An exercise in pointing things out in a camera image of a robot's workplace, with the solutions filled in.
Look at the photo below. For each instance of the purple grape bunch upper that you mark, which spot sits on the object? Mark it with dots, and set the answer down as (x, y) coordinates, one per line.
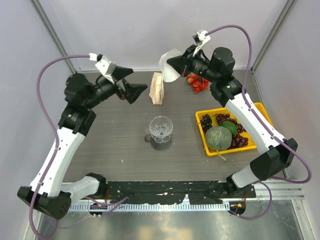
(220, 117)

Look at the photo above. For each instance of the coffee filter paper pack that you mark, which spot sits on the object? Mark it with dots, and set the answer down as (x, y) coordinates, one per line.
(156, 91)

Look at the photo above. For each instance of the white paper coffee filter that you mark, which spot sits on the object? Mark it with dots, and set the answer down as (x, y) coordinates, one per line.
(169, 74)

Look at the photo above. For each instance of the white slotted cable duct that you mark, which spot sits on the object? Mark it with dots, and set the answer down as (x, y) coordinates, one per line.
(185, 206)

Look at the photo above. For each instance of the purple grape bunch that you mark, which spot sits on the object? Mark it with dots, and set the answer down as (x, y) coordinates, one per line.
(238, 141)
(220, 117)

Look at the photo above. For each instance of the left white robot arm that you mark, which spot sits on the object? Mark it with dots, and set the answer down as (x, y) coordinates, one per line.
(46, 193)

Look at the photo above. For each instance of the grey glass coffee server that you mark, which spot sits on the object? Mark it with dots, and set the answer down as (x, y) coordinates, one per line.
(158, 143)

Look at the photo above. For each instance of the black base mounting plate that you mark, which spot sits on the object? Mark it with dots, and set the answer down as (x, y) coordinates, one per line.
(171, 192)

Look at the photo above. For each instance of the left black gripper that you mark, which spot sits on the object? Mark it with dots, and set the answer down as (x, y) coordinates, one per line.
(132, 91)

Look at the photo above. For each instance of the purple grape bunch lower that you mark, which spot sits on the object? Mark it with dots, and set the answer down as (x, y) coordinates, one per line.
(238, 141)

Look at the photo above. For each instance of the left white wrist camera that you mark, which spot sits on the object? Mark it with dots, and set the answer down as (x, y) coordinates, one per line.
(104, 65)

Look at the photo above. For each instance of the black grape bunch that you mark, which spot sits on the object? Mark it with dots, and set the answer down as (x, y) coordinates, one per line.
(206, 123)

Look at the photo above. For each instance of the clear plastic coffee dripper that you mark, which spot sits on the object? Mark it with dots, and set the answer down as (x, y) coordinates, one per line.
(161, 129)

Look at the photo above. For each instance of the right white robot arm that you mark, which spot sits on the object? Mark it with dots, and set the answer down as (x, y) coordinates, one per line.
(274, 148)

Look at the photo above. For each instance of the netted green melon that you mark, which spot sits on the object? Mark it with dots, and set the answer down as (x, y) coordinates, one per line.
(218, 138)

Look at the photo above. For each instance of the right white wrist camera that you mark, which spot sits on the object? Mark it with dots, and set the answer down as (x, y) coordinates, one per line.
(201, 37)

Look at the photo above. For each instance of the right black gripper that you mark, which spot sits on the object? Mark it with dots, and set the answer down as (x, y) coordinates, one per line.
(182, 63)

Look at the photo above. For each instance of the green lime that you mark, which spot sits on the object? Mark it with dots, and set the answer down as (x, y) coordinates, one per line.
(230, 126)

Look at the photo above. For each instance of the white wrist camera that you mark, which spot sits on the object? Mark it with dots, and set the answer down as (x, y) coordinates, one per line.
(104, 65)
(201, 37)

